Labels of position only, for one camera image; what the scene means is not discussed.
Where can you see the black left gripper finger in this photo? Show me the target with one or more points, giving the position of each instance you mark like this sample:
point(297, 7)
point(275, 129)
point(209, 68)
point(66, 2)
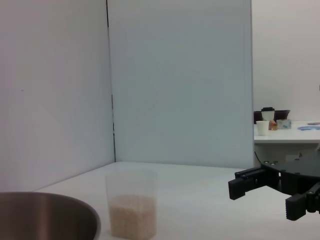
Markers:
point(297, 206)
point(240, 187)

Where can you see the clear plastic measuring cup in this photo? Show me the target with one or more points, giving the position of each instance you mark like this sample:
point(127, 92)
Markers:
point(130, 182)

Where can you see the white uncooked rice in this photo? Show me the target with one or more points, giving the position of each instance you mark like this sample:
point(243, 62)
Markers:
point(132, 217)

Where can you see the stainless steel mixing bowl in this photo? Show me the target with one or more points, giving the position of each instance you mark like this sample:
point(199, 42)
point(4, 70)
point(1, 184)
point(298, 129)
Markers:
point(37, 217)

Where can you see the white paper cup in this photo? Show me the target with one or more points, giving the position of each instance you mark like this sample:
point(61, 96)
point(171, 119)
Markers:
point(262, 128)

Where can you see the coffee cup with black lid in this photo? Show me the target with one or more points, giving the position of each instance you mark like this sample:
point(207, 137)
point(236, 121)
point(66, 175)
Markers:
point(268, 115)

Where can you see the white office desk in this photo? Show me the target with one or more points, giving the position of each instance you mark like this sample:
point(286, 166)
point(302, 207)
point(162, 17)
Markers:
point(287, 137)

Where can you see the small orange object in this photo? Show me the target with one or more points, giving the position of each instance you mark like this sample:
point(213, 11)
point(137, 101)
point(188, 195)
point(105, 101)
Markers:
point(273, 125)

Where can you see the pale green tissue box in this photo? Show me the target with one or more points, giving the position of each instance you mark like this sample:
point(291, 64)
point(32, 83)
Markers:
point(284, 124)

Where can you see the flat blue object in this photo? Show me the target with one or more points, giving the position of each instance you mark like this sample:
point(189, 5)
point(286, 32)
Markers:
point(308, 128)

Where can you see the white partition panel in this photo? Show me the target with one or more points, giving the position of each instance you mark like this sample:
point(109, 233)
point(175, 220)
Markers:
point(180, 87)

